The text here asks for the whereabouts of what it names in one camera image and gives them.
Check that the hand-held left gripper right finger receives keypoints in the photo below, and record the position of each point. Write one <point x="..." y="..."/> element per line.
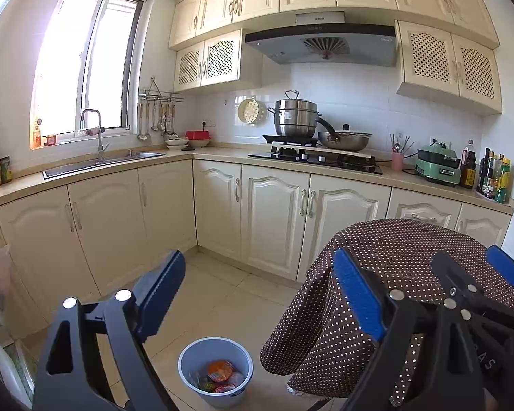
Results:
<point x="360" y="295"/>

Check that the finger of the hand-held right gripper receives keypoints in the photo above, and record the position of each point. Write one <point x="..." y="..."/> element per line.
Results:
<point x="462" y="278"/>
<point x="507" y="265"/>

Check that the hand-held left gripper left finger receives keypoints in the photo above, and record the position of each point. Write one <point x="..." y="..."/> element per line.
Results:
<point x="160" y="295"/>

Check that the light blue plastic bin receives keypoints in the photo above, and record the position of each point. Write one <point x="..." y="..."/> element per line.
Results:
<point x="231" y="353"/>

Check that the orange snack packet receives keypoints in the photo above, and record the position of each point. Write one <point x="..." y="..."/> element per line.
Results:
<point x="220" y="369"/>

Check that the yellow green wrapper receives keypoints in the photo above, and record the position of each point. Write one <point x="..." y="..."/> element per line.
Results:
<point x="205" y="383"/>

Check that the red snack packet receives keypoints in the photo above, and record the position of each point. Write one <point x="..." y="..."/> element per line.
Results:
<point x="225" y="388"/>

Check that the green yellow label bottle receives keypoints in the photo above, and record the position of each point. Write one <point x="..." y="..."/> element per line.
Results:
<point x="503" y="184"/>

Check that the small sauce bottle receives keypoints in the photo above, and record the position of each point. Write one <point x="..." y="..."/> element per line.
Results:
<point x="492" y="177"/>

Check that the dark glass sauce bottle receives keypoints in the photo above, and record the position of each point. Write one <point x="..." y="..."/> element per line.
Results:
<point x="483" y="175"/>

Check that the large soy sauce bottle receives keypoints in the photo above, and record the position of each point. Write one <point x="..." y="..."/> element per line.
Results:
<point x="467" y="171"/>

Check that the cream lower kitchen cabinets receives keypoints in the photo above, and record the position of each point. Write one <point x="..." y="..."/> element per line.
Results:
<point x="274" y="222"/>

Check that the green electric cooker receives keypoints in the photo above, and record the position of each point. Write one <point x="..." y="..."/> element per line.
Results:
<point x="437" y="167"/>

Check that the pink utensil holder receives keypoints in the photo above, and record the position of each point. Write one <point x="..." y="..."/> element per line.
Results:
<point x="397" y="161"/>

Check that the black gas stove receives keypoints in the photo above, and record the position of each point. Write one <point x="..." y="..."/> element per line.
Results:
<point x="317" y="162"/>

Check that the steel kitchen sink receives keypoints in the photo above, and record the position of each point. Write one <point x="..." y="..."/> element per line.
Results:
<point x="124" y="156"/>

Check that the stacked white bowls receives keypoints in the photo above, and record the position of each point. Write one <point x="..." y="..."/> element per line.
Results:
<point x="176" y="142"/>

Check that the beige kitchen countertop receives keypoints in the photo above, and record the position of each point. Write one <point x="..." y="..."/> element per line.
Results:
<point x="222" y="154"/>

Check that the steel wok with glass lid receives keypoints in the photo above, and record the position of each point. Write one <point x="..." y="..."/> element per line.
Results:
<point x="347" y="140"/>

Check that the steel kitchen faucet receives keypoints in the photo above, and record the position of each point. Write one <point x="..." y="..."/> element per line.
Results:
<point x="99" y="145"/>

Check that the red plastic box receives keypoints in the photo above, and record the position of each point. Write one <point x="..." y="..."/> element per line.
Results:
<point x="198" y="137"/>

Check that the row of hanging steel utensils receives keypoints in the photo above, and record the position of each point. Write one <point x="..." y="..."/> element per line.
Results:
<point x="142" y="132"/>

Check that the white cabinet with green glass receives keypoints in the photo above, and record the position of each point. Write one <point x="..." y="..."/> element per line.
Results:
<point x="8" y="359"/>

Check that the black induction cooker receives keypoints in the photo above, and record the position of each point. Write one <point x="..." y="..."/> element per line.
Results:
<point x="282" y="139"/>

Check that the steel steamer pot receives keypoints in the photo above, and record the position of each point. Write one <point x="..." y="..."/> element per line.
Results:
<point x="293" y="120"/>

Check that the small red jar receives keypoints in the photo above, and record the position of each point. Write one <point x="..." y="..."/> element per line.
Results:
<point x="51" y="139"/>

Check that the small green label jar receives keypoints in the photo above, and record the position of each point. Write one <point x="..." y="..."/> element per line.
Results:
<point x="5" y="170"/>

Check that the cream round strainer basket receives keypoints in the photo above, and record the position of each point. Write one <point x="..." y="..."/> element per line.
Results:
<point x="249" y="111"/>

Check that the sliding kitchen window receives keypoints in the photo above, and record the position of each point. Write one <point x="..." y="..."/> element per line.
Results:
<point x="64" y="64"/>

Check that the grey range hood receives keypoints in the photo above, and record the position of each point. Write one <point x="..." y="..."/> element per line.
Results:
<point x="274" y="45"/>

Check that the double white wall socket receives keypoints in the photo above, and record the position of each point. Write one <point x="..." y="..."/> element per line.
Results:
<point x="440" y="141"/>

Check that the metal wall utensil rack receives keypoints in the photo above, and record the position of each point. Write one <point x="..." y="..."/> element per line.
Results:
<point x="160" y="95"/>

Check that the cream lattice door wall cabinet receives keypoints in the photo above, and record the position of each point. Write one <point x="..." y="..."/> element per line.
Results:
<point x="218" y="60"/>
<point x="432" y="58"/>

